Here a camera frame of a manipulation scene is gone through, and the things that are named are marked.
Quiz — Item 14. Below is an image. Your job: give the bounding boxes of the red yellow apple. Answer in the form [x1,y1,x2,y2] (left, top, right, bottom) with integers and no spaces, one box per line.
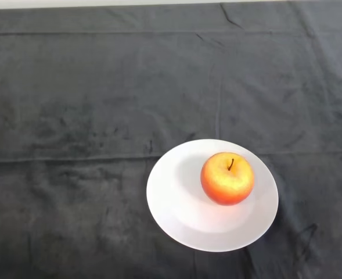
[200,152,255,206]

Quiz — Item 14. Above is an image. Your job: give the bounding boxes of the white round plate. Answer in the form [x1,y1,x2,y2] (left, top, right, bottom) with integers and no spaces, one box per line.
[146,138,279,253]

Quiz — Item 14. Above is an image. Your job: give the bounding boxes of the black cloth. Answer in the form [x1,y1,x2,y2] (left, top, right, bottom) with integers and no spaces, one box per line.
[0,0,342,279]

